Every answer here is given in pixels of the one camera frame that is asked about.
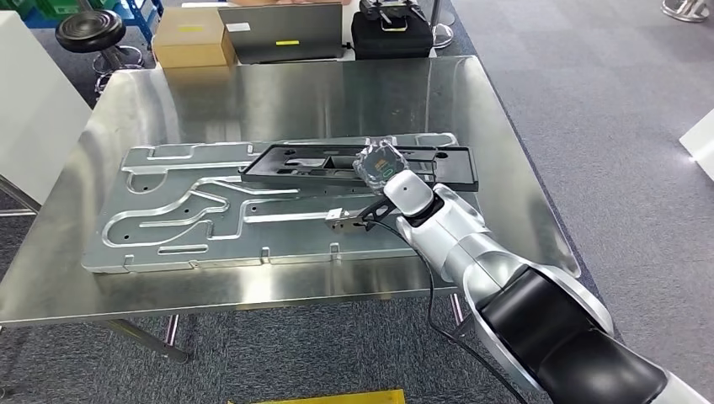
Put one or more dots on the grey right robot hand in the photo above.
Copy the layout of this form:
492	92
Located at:
382	164

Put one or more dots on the black plastic plate bracket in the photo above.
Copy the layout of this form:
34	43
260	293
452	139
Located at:
457	167

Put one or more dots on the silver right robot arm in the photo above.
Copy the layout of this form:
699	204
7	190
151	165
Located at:
474	245

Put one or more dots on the steel workbench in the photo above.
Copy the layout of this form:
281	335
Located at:
279	95

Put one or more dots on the black carry case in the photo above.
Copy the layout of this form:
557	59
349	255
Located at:
390	43

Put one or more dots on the chrome pole stand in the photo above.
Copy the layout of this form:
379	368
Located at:
442	30

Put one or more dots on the grey laptop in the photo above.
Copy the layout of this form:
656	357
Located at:
284	33

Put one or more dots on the machined aluminium plate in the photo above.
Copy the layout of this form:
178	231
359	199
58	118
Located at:
167	234

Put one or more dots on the cardboard box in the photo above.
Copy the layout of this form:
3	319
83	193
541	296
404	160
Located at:
192	39

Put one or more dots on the black round stool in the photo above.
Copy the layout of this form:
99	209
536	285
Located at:
92	30

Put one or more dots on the white block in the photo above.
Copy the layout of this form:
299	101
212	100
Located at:
702	148

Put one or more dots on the chrome stool base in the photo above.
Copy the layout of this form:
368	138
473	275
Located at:
687	10

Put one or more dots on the white panel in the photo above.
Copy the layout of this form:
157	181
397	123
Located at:
39	111

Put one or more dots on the steel table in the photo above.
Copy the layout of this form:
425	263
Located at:
17	200

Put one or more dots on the green crate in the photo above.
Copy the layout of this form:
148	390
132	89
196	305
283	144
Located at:
50	6

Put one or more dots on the blue metal frame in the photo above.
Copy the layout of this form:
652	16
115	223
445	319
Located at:
142	14

